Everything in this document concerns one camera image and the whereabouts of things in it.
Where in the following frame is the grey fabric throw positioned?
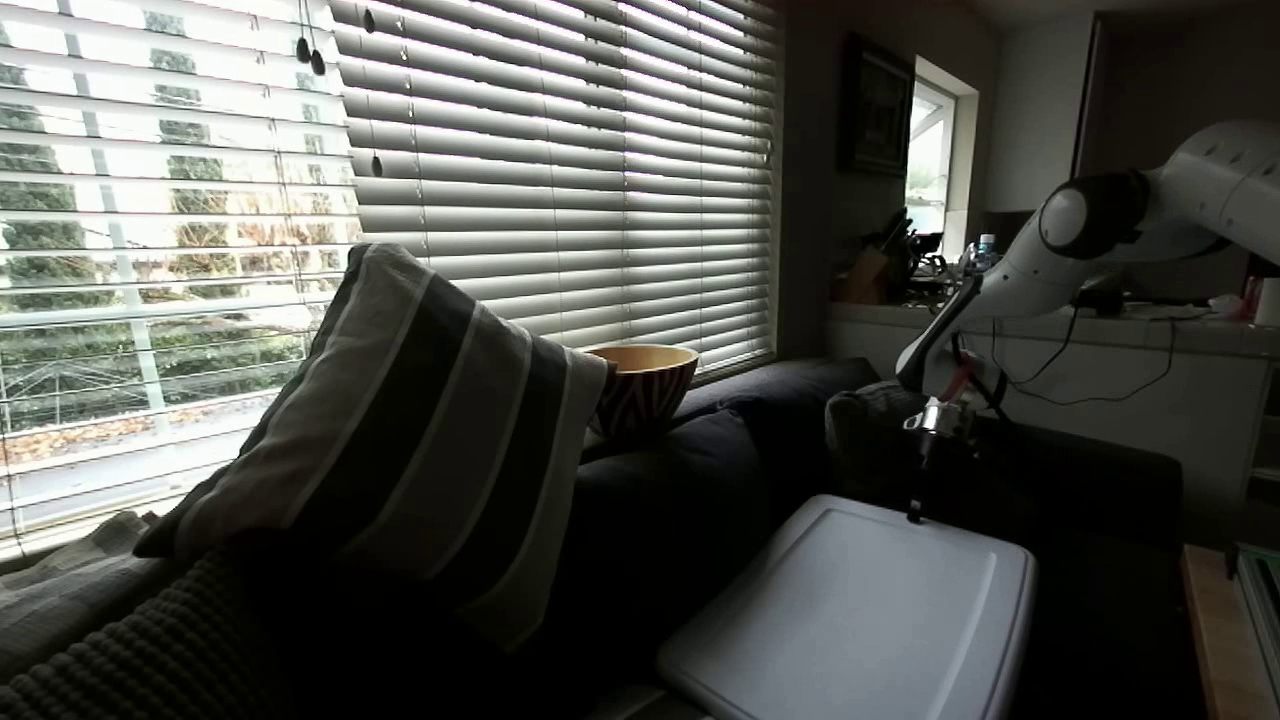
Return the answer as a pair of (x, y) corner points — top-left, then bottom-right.
(0, 507), (175, 682)

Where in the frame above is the white plastic bin lid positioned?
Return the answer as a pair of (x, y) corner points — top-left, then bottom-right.
(650, 491), (1040, 720)

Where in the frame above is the patterned wooden bowl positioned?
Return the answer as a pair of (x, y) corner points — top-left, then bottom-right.
(578, 341), (705, 453)

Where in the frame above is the grey knitted cushion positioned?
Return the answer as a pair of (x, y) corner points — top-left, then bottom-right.
(821, 376), (937, 507)
(0, 544), (311, 720)

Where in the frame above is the wooden knife block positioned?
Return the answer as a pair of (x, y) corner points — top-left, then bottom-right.
(834, 241), (894, 309)

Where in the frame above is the white kitchen counter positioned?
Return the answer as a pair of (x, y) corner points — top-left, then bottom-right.
(825, 291), (1280, 544)

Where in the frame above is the beige grey striped pillow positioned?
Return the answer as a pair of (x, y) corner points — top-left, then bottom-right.
(132, 234), (614, 655)

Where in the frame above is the dark framed wall picture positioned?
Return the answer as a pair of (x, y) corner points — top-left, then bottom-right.
(834, 33), (918, 182)

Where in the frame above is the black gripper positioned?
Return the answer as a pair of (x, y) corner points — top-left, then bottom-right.
(898, 393), (951, 527)

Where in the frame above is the thin black hanging cable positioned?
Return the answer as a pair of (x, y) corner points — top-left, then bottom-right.
(1004, 309), (1190, 411)

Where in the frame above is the white framed window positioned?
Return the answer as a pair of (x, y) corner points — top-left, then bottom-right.
(903, 50), (984, 265)

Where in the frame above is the dark grey sofa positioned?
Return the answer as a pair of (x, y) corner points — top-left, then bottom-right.
(0, 350), (1190, 720)

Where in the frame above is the open slat window blind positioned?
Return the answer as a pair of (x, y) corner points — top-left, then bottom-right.
(0, 0), (369, 562)

